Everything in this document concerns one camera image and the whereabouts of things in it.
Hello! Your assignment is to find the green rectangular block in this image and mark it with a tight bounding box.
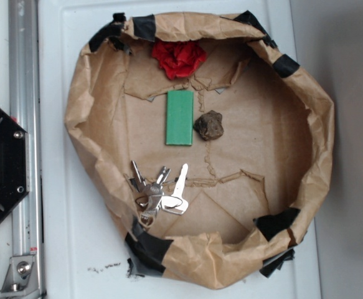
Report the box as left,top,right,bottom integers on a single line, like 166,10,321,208
166,90,194,146

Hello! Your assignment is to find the brown paper bag tray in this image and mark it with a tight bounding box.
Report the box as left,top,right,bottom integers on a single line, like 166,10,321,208
65,12,334,289

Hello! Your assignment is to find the brown rock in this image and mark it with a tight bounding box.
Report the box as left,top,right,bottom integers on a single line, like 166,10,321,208
193,110,224,141

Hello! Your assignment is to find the bunch of silver keys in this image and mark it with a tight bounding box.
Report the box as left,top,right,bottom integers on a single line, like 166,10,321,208
130,160,171,227

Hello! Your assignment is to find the silver key with large head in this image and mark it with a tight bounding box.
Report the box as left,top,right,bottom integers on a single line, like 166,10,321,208
161,164,189,215

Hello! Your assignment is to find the red crumpled paper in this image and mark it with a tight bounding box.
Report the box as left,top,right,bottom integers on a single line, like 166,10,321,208
151,40,207,80

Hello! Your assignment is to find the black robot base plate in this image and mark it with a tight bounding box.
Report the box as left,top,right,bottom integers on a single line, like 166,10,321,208
0,109,29,223

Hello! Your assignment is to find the aluminium extrusion rail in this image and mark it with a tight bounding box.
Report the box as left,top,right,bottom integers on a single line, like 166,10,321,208
8,1,46,298

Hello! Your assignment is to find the metal corner bracket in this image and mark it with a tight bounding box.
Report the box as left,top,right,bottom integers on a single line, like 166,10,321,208
0,255,40,298

